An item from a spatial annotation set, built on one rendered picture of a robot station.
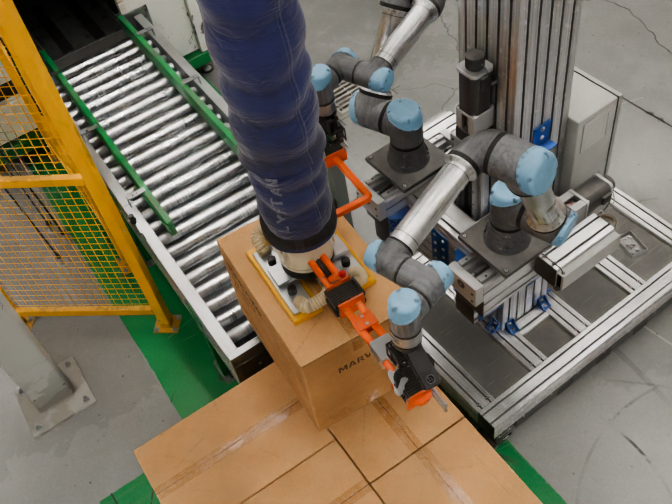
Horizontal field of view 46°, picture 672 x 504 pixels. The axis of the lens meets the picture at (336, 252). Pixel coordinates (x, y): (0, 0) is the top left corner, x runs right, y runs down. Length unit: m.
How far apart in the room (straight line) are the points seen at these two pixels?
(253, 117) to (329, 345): 0.75
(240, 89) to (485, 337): 1.81
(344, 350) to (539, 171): 0.80
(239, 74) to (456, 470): 1.49
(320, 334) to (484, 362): 1.09
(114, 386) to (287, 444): 1.23
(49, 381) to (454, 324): 1.77
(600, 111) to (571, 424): 1.32
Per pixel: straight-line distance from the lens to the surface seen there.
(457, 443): 2.75
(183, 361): 3.75
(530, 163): 1.97
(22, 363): 3.58
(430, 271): 1.87
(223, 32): 1.82
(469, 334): 3.36
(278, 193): 2.13
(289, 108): 1.92
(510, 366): 3.28
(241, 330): 3.08
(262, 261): 2.54
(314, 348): 2.34
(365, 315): 2.21
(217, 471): 2.82
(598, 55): 5.01
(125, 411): 3.71
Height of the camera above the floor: 3.02
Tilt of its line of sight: 50 degrees down
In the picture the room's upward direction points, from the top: 12 degrees counter-clockwise
